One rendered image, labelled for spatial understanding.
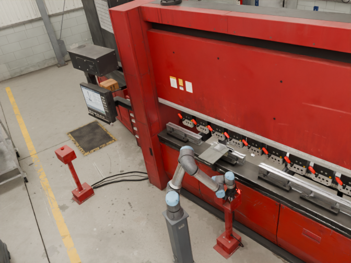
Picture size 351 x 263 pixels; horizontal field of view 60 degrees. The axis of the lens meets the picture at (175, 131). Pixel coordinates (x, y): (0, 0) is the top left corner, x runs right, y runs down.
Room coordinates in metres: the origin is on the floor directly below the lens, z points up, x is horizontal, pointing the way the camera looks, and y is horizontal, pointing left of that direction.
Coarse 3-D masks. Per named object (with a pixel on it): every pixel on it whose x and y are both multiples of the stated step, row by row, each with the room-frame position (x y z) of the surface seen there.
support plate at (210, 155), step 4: (216, 144) 2.41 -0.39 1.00; (208, 148) 2.36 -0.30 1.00; (212, 148) 2.35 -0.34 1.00; (224, 148) 2.32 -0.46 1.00; (204, 152) 2.31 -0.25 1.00; (208, 152) 2.30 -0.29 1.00; (212, 152) 2.29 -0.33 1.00; (216, 152) 2.28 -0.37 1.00; (224, 152) 2.26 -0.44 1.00; (200, 156) 2.26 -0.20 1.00; (204, 156) 2.25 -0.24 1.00; (208, 156) 2.24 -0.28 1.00; (212, 156) 2.23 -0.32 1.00; (216, 156) 2.22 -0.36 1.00; (220, 156) 2.22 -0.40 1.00; (208, 160) 2.18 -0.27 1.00; (212, 160) 2.17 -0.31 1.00; (216, 160) 2.17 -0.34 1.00
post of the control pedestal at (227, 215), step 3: (225, 210) 1.92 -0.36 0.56; (225, 213) 1.92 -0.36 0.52; (228, 213) 1.89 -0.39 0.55; (231, 213) 1.92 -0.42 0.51; (225, 216) 1.92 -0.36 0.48; (228, 216) 1.89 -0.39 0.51; (231, 216) 1.91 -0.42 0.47; (225, 219) 1.92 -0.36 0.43; (228, 219) 1.89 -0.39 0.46; (231, 219) 1.91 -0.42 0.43; (225, 222) 1.93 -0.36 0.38; (228, 222) 1.89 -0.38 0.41; (231, 222) 1.91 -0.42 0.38; (225, 225) 1.93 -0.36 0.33; (228, 225) 1.89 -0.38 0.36; (231, 225) 1.91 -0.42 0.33; (225, 228) 1.93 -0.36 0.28; (228, 228) 1.89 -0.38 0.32; (231, 228) 1.91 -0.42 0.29; (228, 231) 1.89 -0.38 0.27; (231, 231) 1.91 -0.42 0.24; (228, 234) 1.90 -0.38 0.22; (228, 237) 1.90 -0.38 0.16; (231, 237) 1.91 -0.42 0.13
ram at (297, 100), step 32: (160, 32) 2.86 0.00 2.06; (160, 64) 2.89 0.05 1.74; (192, 64) 2.56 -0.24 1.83; (224, 64) 2.29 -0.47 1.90; (256, 64) 2.07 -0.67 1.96; (288, 64) 1.88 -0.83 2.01; (320, 64) 1.73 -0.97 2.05; (160, 96) 2.95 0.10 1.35; (192, 96) 2.59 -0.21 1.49; (224, 96) 2.30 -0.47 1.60; (256, 96) 2.06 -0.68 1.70; (288, 96) 1.87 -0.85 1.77; (320, 96) 1.70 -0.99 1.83; (256, 128) 2.05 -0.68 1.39; (288, 128) 1.85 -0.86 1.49; (320, 128) 1.67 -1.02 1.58
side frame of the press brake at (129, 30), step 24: (144, 0) 3.19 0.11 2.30; (120, 24) 2.93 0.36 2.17; (144, 24) 2.99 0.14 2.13; (120, 48) 3.00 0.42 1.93; (144, 48) 2.95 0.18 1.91; (144, 72) 2.92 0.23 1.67; (144, 96) 2.88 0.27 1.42; (144, 120) 2.89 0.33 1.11; (168, 120) 3.06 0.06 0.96; (144, 144) 2.97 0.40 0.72
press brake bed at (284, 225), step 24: (168, 144) 2.79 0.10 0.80; (168, 168) 2.85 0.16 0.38; (216, 168) 2.26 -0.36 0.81; (192, 192) 2.63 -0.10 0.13; (264, 192) 1.86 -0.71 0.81; (216, 216) 2.31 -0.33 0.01; (240, 216) 2.06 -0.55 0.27; (264, 216) 1.84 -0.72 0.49; (288, 216) 1.67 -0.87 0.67; (312, 216) 1.53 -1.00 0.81; (264, 240) 1.88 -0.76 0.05; (288, 240) 1.65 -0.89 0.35; (336, 240) 1.37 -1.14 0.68
